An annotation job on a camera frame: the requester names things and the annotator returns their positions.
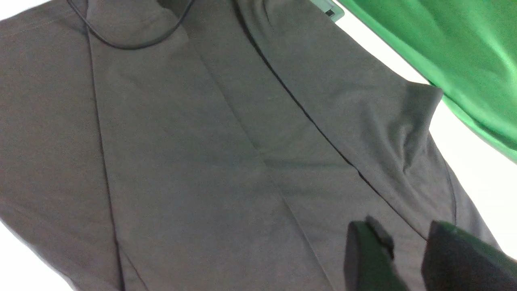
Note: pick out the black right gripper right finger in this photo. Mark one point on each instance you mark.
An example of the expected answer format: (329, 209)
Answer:
(455, 260)

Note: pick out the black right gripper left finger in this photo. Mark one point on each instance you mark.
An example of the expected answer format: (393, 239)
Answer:
(369, 262)

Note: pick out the gray long-sleeved shirt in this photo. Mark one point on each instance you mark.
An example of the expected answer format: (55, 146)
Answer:
(231, 156)

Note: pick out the green backdrop cloth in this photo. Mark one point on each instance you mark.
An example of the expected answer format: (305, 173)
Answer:
(466, 47)

